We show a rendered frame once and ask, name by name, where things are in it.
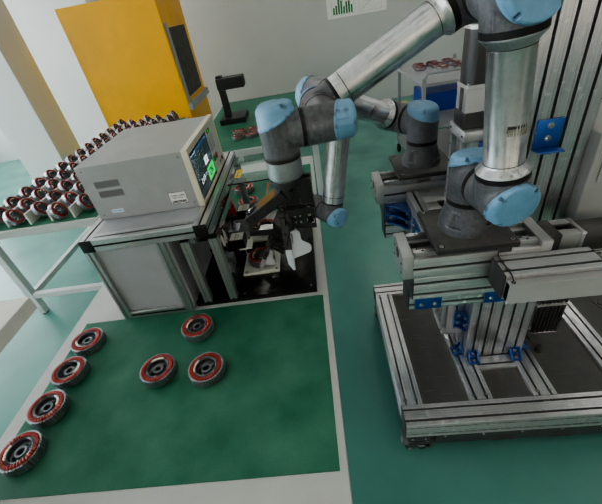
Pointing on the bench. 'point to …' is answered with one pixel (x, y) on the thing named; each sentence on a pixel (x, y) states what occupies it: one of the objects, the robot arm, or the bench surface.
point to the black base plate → (287, 277)
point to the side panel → (142, 280)
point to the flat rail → (225, 210)
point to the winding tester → (149, 169)
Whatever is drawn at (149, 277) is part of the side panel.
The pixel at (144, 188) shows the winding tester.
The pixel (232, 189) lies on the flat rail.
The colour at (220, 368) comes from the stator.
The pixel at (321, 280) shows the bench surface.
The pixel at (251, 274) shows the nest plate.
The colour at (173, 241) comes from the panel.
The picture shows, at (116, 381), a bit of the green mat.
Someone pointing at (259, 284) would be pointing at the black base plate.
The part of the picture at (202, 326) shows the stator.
